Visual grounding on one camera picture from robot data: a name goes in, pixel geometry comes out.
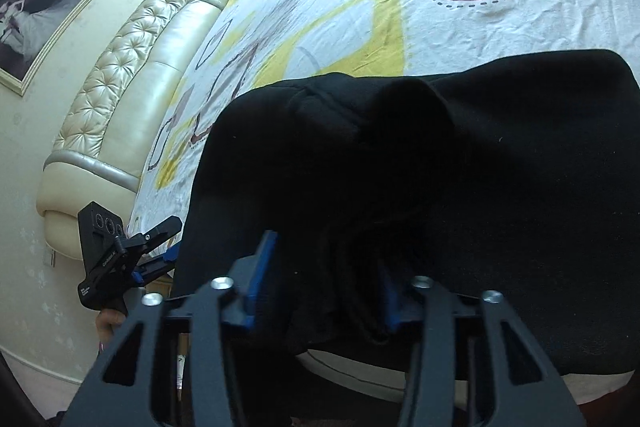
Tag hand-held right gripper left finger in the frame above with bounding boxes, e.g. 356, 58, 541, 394
65, 229, 281, 427

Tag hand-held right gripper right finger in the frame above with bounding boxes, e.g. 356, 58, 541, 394
379, 264, 587, 427

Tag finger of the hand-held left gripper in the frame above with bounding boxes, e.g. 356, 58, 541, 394
129, 253, 179, 290
116, 215, 184, 260

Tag black pants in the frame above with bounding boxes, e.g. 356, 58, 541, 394
170, 49, 640, 375

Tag person's left hand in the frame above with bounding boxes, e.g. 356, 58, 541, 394
94, 309, 130, 354

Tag cream tufted headboard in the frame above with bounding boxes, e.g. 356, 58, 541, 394
37, 0, 236, 264

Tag patterned bed sheet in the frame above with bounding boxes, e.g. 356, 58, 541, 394
127, 0, 640, 408

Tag framed wall picture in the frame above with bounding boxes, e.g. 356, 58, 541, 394
0, 0, 94, 98

